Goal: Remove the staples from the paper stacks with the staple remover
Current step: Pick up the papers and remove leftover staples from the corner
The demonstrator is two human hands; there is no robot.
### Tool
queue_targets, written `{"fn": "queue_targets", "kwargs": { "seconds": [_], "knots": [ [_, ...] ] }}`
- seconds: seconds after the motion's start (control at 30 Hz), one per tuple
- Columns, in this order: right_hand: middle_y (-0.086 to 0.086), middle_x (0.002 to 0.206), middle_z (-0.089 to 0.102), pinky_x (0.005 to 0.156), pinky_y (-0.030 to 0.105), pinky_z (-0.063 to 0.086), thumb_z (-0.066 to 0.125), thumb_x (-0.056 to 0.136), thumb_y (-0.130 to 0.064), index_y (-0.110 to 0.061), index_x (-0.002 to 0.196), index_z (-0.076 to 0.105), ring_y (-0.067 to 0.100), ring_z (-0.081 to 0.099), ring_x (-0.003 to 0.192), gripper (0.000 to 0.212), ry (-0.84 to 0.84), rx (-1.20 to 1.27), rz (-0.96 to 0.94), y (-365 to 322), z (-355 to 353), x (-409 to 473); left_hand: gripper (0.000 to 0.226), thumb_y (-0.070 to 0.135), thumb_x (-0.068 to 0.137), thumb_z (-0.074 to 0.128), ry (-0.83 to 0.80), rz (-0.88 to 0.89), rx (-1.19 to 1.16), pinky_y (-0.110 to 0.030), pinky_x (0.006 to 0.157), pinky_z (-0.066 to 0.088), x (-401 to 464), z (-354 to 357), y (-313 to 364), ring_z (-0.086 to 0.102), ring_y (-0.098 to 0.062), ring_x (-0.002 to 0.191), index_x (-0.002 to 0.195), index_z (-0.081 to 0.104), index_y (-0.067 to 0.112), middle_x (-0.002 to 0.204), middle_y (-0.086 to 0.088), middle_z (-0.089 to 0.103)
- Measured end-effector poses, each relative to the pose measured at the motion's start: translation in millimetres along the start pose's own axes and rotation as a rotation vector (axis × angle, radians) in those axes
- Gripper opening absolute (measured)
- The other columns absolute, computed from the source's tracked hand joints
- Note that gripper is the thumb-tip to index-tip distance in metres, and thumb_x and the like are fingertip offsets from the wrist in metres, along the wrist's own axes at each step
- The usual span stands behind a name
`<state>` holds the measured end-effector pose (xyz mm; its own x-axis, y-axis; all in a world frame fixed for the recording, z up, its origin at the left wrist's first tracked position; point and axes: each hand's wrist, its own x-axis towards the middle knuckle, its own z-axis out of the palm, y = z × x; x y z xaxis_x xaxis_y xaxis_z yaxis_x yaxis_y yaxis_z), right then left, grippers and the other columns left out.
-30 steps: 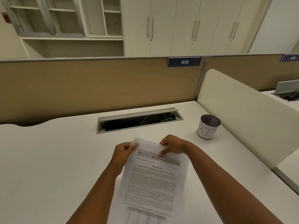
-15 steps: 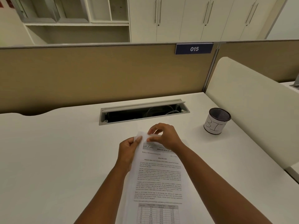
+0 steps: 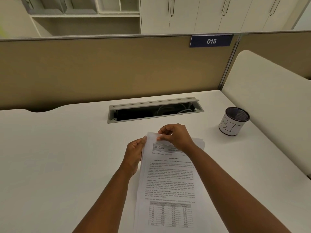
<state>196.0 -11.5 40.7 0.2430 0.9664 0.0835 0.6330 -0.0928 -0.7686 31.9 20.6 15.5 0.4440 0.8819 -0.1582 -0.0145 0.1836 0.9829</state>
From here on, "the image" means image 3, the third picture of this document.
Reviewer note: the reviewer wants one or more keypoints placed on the person's left hand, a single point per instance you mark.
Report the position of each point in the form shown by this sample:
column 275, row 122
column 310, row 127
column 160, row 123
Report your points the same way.
column 133, row 157

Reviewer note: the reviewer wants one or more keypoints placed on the person's right hand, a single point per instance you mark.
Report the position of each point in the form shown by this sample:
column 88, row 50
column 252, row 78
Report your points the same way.
column 182, row 140

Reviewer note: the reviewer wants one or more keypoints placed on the printed white papers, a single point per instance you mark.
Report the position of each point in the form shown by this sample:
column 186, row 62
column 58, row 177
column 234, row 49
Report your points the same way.
column 167, row 179

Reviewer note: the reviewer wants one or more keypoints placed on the person's left forearm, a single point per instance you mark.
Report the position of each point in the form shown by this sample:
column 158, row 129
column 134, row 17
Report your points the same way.
column 109, row 206

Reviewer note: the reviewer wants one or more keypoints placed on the person's right forearm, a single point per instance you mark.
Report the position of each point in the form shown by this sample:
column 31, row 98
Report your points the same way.
column 230, row 191

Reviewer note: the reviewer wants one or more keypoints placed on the black mesh pen holder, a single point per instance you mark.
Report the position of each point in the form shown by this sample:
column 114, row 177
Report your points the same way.
column 228, row 128

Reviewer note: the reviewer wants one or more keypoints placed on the wide beige partition panel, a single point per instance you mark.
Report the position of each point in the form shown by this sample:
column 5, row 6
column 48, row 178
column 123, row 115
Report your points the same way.
column 109, row 70

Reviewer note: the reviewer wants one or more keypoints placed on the white rounded desk divider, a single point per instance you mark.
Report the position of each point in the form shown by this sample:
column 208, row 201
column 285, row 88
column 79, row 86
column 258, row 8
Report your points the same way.
column 267, row 99

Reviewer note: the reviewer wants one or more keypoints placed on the blue number sign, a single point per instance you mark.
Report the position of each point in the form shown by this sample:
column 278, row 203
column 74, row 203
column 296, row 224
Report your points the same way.
column 198, row 41

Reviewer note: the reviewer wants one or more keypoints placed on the white cabinet with doors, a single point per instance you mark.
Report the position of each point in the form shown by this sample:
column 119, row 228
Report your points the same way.
column 189, row 19

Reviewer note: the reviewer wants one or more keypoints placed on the narrow beige partition panel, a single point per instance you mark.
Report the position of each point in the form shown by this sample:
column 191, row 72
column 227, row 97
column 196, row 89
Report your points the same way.
column 274, row 50

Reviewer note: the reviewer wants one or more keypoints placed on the white open shelf unit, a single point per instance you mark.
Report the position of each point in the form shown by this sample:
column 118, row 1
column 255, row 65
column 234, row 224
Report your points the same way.
column 85, row 15

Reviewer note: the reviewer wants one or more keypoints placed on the grey framed glass door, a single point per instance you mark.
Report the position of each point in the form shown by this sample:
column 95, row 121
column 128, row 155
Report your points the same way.
column 46, row 4
column 80, row 3

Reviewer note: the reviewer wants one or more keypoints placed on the white room door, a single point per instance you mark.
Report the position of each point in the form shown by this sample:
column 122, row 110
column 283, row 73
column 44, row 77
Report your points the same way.
column 14, row 19

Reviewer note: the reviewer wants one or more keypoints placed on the grey partition post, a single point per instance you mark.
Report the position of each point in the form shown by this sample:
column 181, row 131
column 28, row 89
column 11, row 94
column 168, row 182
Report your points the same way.
column 229, row 63

